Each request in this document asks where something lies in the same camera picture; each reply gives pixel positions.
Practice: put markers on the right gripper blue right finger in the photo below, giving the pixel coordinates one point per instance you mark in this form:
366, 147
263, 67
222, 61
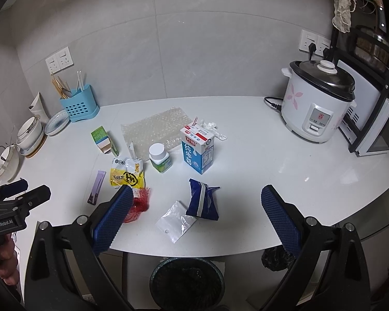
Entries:
281, 219

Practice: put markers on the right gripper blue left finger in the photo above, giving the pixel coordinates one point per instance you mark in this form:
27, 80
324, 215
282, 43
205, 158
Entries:
108, 217

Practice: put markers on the purple sachet stick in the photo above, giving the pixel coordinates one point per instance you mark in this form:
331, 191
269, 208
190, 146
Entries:
93, 197

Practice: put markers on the red mesh net bag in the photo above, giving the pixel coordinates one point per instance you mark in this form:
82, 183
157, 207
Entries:
140, 204

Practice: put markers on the yellow snack wrapper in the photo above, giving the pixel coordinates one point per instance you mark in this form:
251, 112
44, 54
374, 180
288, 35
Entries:
128, 172

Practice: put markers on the white plastic zip bag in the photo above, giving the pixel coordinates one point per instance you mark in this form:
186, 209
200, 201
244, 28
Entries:
175, 222

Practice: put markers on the dark blue foil pouch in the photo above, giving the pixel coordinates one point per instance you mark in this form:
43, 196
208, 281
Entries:
202, 204

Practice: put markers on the white green pill bottle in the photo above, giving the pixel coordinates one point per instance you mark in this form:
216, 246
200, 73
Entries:
159, 157

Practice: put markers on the green white small box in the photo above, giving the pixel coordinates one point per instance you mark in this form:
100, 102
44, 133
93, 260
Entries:
102, 139

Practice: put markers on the blue white milk carton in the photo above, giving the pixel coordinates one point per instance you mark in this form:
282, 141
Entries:
197, 145

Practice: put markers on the white tissue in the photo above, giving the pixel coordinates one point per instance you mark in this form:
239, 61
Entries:
212, 127

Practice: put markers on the bubble wrap sheet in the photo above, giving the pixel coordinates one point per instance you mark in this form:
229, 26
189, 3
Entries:
163, 128

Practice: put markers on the dark green trash basket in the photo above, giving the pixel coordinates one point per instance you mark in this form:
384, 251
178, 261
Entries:
187, 284

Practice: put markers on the person's left hand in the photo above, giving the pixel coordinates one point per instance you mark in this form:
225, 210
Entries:
8, 262

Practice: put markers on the black plastic bag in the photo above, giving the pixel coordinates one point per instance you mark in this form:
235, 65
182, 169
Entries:
277, 258

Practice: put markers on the glass pot lid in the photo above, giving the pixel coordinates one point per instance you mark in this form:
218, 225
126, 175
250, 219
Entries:
9, 163

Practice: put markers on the white bowl with lid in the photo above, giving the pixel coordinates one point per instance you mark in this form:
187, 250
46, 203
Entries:
30, 137

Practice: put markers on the blue rimmed plate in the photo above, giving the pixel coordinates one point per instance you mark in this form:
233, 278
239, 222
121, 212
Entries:
57, 123

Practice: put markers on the white ceramic jug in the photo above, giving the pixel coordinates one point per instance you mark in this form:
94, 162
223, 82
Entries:
38, 110

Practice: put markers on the white rice cooker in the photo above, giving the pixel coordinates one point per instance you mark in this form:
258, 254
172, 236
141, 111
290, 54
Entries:
317, 97

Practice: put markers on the white microwave oven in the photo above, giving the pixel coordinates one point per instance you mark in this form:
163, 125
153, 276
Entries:
366, 124

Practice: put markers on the blue utensil holder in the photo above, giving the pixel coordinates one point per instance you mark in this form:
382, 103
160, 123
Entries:
82, 105

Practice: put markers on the hanging white cloth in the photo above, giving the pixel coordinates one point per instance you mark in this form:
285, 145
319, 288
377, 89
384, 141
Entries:
342, 14

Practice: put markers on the left wall socket plate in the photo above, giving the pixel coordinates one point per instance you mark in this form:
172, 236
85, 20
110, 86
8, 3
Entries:
59, 61

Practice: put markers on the wall socket plate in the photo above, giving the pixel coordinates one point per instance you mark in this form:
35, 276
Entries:
307, 38
59, 61

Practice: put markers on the right wall socket plate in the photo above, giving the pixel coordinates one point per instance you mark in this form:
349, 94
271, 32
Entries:
307, 38

